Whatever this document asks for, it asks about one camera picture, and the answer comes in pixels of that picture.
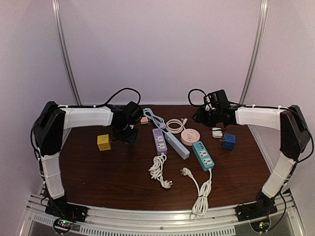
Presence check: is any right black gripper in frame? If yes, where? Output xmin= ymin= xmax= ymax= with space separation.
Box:
xmin=193 ymin=107 xmax=221 ymax=127

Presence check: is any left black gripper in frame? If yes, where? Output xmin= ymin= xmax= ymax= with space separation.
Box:
xmin=112 ymin=123 xmax=138 ymax=144

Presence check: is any white small adapter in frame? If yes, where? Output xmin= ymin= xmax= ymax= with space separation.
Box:
xmin=211 ymin=127 xmax=223 ymax=139

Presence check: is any pink charger plug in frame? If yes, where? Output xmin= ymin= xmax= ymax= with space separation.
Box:
xmin=140 ymin=117 xmax=150 ymax=125

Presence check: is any dark blue cube adapter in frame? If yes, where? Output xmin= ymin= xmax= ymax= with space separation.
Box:
xmin=220 ymin=133 xmax=236 ymax=150

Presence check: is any yellow cube adapter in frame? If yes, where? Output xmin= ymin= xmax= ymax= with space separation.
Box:
xmin=97 ymin=134 xmax=112 ymax=151

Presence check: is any pink round socket hub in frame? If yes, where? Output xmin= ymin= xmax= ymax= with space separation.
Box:
xmin=181 ymin=128 xmax=200 ymax=147

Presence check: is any purple power strip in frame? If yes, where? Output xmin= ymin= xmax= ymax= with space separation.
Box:
xmin=152 ymin=128 xmax=167 ymax=155

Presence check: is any teal blue socket box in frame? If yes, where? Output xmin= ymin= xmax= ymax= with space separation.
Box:
xmin=192 ymin=141 xmax=215 ymax=171

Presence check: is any light blue power strip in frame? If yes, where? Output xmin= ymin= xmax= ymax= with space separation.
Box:
xmin=165 ymin=132 xmax=190 ymax=160

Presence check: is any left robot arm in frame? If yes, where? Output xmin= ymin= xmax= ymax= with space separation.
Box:
xmin=32 ymin=101 xmax=143 ymax=199

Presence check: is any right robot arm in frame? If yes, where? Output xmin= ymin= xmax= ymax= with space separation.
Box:
xmin=192 ymin=105 xmax=312 ymax=217

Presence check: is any white round plug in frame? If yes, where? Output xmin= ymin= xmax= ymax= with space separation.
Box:
xmin=158 ymin=122 xmax=166 ymax=129

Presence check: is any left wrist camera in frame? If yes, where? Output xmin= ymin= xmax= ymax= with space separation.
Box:
xmin=125 ymin=101 xmax=143 ymax=124

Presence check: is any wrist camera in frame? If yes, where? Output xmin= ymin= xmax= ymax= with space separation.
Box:
xmin=125 ymin=101 xmax=143 ymax=124
xmin=204 ymin=89 xmax=231 ymax=110

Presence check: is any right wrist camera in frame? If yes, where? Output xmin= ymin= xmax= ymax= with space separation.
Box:
xmin=204 ymin=89 xmax=231 ymax=110

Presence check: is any pinkish white coiled cable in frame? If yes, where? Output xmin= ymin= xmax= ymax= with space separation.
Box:
xmin=165 ymin=118 xmax=188 ymax=134

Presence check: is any white coiled strip cable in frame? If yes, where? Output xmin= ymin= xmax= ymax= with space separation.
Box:
xmin=148 ymin=154 xmax=173 ymax=190

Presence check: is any white cable with plug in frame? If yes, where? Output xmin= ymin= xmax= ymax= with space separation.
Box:
xmin=181 ymin=167 xmax=214 ymax=217

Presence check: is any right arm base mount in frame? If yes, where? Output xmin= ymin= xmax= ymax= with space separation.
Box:
xmin=235 ymin=191 xmax=278 ymax=222

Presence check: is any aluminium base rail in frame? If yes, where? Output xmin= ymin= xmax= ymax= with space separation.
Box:
xmin=17 ymin=192 xmax=306 ymax=236

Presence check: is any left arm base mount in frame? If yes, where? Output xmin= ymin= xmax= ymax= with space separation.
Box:
xmin=45 ymin=194 xmax=88 ymax=222

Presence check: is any right aluminium frame post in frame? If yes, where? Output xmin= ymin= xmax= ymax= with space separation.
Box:
xmin=239 ymin=0 xmax=268 ymax=104

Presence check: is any aluminium frame post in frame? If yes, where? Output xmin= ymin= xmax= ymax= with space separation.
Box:
xmin=239 ymin=0 xmax=268 ymax=104
xmin=52 ymin=0 xmax=82 ymax=105

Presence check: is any left aluminium frame post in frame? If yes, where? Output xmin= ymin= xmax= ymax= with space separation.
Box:
xmin=52 ymin=0 xmax=82 ymax=105

